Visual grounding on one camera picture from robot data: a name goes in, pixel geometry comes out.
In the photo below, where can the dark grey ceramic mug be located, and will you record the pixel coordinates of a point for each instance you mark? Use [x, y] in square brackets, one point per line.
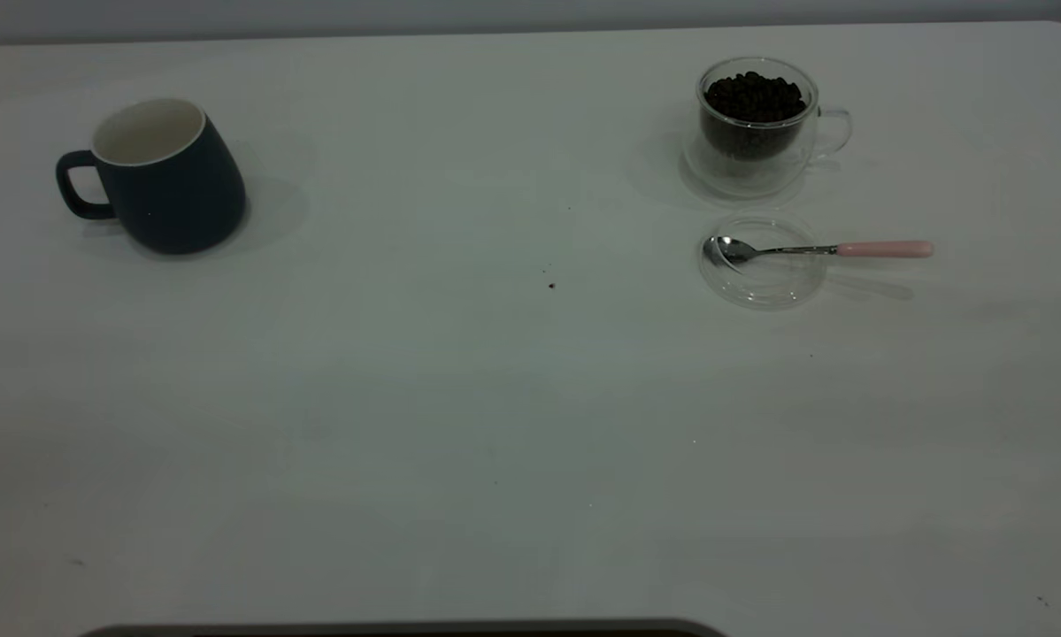
[180, 190]

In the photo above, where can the dark coffee beans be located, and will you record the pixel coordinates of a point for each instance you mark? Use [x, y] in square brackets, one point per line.
[754, 102]

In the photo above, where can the clear glass saucer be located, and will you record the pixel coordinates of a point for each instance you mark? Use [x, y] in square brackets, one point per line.
[764, 283]

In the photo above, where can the clear double-wall glass cup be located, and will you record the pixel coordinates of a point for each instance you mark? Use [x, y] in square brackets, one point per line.
[751, 172]

